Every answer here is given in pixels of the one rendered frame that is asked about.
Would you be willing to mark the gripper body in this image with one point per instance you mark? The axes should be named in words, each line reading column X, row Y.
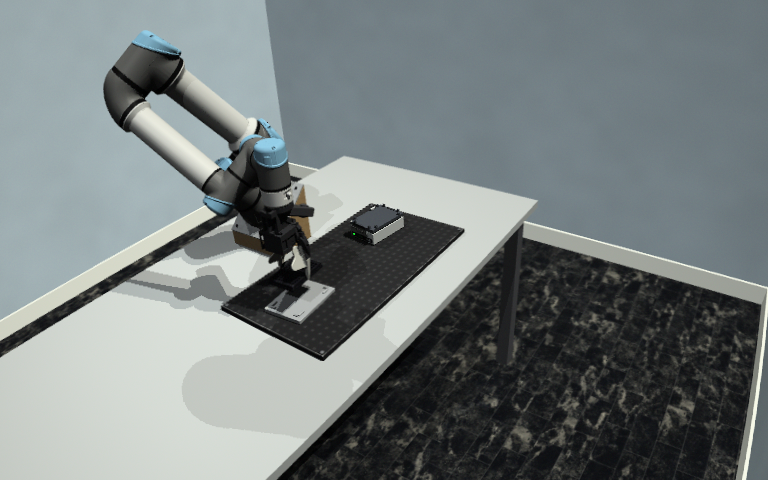
column 281, row 234

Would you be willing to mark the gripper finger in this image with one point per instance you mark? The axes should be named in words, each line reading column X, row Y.
column 279, row 258
column 301, row 254

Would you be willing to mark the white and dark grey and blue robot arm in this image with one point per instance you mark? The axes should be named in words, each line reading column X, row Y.
column 149, row 64

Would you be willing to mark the white rectangular frame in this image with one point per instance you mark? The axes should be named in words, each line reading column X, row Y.
column 299, row 305

